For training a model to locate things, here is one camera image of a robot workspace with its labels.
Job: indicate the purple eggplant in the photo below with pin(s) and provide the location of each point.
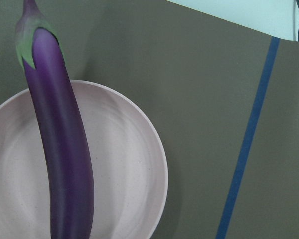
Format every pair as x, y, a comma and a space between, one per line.
66, 151

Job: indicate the pink plate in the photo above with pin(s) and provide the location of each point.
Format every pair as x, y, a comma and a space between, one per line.
128, 158

